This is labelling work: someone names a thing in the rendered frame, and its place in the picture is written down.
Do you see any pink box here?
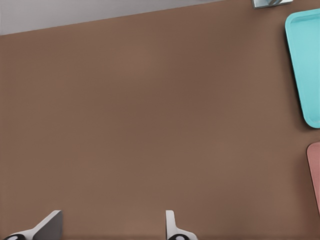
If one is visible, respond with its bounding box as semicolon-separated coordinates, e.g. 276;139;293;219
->
306;140;320;218

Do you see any pale blue-green tray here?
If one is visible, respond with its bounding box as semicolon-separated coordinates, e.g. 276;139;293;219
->
284;8;320;129

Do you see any silver frame post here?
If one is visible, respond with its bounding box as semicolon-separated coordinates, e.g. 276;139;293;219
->
251;0;294;10

